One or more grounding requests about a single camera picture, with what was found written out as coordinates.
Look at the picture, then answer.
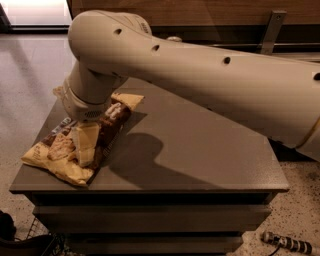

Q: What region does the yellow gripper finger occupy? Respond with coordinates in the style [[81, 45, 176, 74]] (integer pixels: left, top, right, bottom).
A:
[[71, 122, 99, 167], [53, 86, 64, 99]]

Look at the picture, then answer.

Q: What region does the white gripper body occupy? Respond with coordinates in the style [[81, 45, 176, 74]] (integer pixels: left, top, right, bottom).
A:
[[62, 77, 115, 121]]

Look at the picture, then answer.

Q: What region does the brown and yellow chip bag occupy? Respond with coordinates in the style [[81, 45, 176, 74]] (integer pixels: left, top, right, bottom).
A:
[[21, 93, 144, 186]]

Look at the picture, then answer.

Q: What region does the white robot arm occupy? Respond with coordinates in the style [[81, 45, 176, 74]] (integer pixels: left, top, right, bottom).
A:
[[58, 10, 320, 161]]

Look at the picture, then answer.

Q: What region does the grey drawer cabinet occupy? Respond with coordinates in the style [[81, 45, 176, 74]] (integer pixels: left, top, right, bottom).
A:
[[10, 79, 289, 255]]

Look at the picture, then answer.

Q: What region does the orange soda can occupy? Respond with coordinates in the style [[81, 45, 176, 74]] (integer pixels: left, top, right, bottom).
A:
[[166, 36, 182, 42]]

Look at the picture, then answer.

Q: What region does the wooden counter panel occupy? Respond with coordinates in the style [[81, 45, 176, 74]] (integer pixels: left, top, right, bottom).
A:
[[66, 0, 320, 44]]

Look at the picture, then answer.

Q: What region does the black white striped rod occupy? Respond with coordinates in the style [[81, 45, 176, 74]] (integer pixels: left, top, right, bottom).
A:
[[261, 231, 320, 256]]

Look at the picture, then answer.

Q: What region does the dark wire basket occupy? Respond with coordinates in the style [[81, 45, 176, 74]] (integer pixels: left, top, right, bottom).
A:
[[0, 211, 64, 256]]

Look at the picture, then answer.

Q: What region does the right metal bracket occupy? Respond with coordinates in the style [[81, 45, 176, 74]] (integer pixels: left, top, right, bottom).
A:
[[259, 10, 287, 55]]

